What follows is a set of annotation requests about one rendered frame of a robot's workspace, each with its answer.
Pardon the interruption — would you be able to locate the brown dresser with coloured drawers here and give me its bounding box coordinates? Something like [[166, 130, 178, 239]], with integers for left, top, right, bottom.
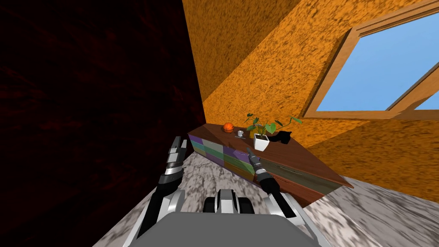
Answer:
[[187, 123, 355, 208]]

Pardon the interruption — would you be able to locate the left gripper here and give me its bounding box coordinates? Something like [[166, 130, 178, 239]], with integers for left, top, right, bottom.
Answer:
[[166, 136, 188, 169]]

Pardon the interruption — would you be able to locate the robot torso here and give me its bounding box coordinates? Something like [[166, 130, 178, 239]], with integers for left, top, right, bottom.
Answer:
[[128, 188, 325, 247]]

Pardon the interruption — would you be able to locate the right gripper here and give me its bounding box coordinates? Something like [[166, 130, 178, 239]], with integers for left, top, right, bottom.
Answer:
[[246, 147, 266, 174]]

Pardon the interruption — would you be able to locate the black angular object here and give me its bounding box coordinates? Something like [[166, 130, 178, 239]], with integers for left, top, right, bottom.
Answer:
[[267, 130, 292, 145]]

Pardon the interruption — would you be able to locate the purple drawer front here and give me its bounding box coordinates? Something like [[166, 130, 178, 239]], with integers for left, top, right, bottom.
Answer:
[[222, 145, 254, 166]]

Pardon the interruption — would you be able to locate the wooden framed window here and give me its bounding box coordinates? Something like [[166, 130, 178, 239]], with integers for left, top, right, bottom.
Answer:
[[300, 0, 439, 120]]

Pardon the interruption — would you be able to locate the green plant in white pot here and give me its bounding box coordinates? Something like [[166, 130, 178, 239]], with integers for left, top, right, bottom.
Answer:
[[244, 113, 303, 152]]

